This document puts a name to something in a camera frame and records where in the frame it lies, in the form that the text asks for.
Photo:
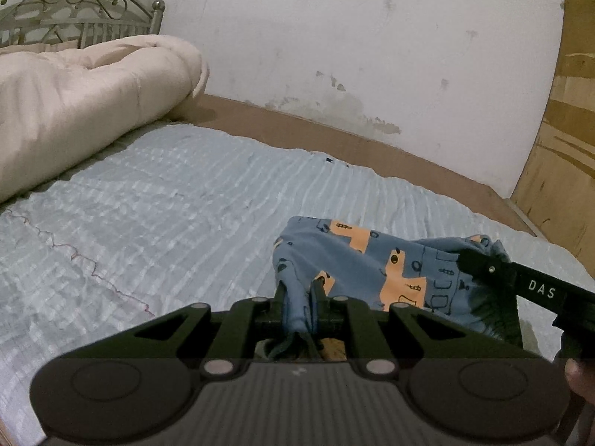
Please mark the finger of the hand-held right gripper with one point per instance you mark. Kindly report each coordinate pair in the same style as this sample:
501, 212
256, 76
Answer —
483, 265

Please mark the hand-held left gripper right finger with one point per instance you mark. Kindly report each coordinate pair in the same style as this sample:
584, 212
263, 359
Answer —
319, 295

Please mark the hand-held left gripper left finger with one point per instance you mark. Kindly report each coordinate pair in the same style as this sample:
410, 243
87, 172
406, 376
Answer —
280, 299

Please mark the blue printed pants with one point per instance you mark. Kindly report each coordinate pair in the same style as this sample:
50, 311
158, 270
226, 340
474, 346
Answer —
372, 265

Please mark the person's right hand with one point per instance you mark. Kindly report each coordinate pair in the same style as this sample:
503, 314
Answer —
581, 381

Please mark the light blue ribbed blanket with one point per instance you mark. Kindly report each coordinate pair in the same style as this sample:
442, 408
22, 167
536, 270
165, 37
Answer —
162, 223

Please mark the brown mattress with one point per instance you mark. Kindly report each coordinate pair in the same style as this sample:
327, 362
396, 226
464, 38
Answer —
372, 153

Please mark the cream comforter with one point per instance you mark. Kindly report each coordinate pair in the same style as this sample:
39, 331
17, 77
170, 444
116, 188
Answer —
69, 102

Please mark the metal bed headboard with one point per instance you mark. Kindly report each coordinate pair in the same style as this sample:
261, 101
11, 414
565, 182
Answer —
69, 14

